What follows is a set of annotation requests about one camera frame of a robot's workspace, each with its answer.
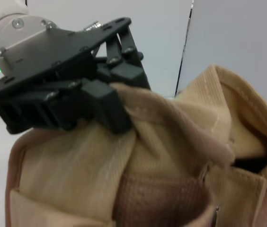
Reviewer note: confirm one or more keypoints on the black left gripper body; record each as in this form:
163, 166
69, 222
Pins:
53, 54

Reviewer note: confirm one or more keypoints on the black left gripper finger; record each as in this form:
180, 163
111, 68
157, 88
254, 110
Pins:
100, 101
128, 73

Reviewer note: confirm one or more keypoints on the khaki canvas food bag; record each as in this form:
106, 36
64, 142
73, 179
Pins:
76, 165

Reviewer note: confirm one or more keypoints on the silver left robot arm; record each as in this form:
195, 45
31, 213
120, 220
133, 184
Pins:
10, 40

